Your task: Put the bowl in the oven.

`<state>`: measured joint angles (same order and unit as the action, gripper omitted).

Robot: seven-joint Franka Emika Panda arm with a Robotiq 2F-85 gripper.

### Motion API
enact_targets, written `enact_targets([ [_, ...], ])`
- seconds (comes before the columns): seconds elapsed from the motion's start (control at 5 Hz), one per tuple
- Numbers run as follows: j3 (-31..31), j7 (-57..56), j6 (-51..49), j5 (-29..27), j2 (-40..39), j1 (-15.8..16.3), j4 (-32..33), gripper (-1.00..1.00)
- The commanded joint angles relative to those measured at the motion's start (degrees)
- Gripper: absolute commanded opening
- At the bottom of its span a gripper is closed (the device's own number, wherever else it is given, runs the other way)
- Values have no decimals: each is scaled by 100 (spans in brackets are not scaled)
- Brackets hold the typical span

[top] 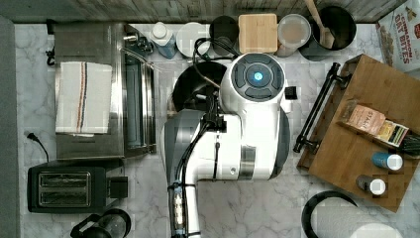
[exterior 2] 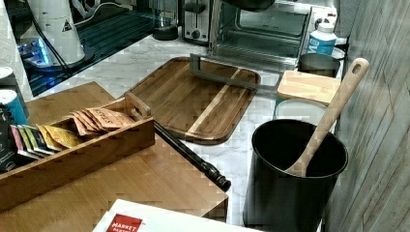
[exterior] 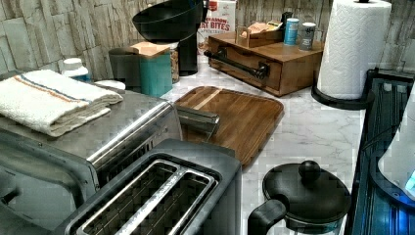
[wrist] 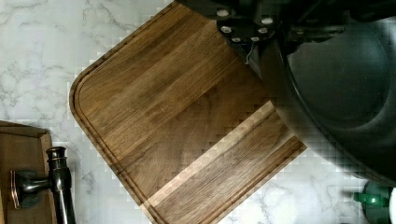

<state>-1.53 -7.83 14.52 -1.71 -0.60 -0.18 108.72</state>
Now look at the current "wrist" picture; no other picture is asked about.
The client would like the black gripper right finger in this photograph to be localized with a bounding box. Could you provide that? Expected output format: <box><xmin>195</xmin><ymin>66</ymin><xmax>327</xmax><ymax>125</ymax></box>
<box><xmin>279</xmin><ymin>0</ymin><xmax>395</xmax><ymax>55</ymax></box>

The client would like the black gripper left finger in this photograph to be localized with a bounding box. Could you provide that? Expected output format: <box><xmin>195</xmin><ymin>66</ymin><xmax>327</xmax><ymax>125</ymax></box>
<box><xmin>177</xmin><ymin>0</ymin><xmax>280</xmax><ymax>64</ymax></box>

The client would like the wooden cutting board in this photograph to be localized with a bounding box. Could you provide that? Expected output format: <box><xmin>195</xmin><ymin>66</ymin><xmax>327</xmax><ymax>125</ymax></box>
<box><xmin>70</xmin><ymin>3</ymin><xmax>304</xmax><ymax>224</ymax></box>

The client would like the green bottle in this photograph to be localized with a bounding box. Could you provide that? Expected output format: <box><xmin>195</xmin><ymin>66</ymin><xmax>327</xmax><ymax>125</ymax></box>
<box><xmin>352</xmin><ymin>181</ymin><xmax>393</xmax><ymax>224</ymax></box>

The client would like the dark bronze faucet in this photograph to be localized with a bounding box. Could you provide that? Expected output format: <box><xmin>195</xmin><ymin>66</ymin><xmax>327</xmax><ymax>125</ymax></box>
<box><xmin>10</xmin><ymin>147</ymin><xmax>77</xmax><ymax>224</ymax></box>

